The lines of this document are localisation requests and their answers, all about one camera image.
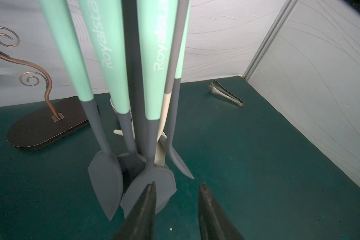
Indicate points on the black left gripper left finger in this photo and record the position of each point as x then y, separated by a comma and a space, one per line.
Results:
139, 225

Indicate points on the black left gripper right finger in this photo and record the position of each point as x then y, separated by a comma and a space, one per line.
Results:
213, 221

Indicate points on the grey cream handled spoon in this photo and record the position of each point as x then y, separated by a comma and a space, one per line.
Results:
181, 16

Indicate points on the mint grey pointed spatula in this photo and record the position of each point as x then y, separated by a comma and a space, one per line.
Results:
173, 107

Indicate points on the metal kitchen tongs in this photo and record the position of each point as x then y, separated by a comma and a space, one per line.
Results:
217, 89

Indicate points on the grey utensil rack stand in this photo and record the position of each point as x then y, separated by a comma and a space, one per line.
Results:
141, 125

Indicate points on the lilac bowl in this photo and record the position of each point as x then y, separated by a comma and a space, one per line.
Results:
112, 105

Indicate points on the copper swirl glass holder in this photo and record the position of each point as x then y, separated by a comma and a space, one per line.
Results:
47, 125

